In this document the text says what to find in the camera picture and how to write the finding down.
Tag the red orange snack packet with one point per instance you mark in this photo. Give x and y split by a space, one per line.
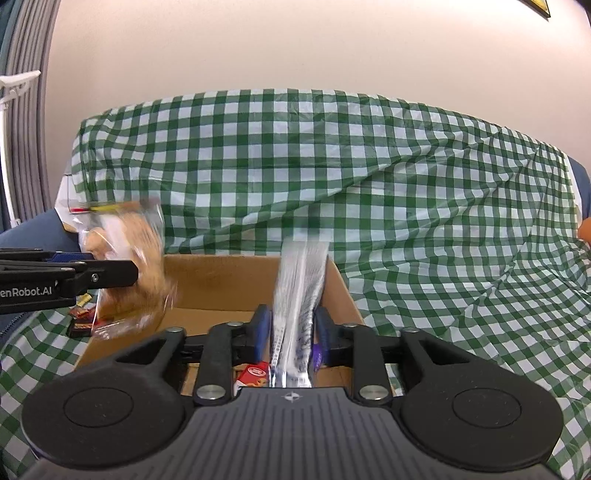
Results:
253 374

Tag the white rack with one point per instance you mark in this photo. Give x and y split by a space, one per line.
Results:
18 83

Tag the green checkered tablecloth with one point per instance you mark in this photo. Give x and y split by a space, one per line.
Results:
323 161

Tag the dark brown chocolate bar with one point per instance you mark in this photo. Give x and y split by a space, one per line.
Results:
81 329

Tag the black picture frame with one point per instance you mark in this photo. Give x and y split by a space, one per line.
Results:
540 5

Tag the yellow wrapped snack bar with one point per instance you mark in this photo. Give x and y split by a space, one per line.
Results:
85 300

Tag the clear bag of cookies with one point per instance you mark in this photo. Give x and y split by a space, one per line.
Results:
138 249

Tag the cardboard box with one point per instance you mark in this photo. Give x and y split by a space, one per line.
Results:
217 281

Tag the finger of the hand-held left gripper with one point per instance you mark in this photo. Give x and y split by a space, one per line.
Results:
108 274
69 256

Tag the orange cushion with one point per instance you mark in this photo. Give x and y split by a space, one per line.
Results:
585 230

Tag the purple chocolate bar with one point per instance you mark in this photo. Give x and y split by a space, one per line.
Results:
316 362

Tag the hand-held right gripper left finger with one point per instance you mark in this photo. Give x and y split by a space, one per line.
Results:
262 332

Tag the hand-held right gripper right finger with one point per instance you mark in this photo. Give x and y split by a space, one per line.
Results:
324 337

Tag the silver snack bar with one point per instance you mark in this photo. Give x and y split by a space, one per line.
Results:
298 300

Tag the red snack bar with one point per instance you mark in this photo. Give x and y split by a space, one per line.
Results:
83 314

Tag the grey curtain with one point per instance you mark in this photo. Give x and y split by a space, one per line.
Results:
32 138

